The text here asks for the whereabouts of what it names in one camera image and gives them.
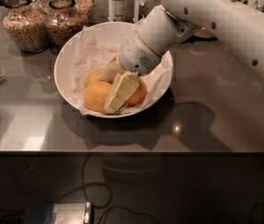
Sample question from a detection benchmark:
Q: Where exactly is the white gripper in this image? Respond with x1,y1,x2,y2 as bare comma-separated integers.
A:
99,32,161,113

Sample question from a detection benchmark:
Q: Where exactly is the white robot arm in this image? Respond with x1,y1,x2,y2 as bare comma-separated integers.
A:
101,0,264,113

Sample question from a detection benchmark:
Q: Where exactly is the back left orange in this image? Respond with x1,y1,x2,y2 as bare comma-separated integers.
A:
84,67,104,88

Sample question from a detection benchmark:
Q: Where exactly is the orange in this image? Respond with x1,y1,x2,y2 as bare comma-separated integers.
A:
84,81,112,113
84,67,104,88
127,79,147,106

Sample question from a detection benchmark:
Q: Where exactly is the front left orange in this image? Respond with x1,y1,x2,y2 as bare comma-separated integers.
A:
84,81,112,113

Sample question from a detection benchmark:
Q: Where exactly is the front right orange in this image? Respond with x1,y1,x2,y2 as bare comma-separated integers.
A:
127,79,147,106

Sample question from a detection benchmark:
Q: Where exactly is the white bowl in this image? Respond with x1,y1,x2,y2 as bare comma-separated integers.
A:
54,21,174,119

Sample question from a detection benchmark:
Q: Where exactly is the white paper liner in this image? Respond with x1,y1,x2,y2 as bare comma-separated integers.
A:
71,23,173,117

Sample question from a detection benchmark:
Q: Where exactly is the middle glass grain jar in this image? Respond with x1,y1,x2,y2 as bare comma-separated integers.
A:
45,0,88,49

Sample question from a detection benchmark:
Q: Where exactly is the glass grain jar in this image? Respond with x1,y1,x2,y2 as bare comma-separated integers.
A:
1,0,49,53
45,0,88,49
75,0,93,21

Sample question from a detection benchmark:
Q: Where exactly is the rear glass grain jar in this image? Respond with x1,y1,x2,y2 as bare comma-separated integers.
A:
75,0,93,21

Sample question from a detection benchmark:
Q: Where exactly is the glass bottle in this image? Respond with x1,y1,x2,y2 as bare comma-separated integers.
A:
112,0,127,21

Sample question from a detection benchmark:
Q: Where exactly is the left glass grain jar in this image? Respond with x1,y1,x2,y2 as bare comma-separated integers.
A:
1,0,49,53

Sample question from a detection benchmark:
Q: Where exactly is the metal box below table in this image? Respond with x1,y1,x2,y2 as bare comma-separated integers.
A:
24,202,94,224

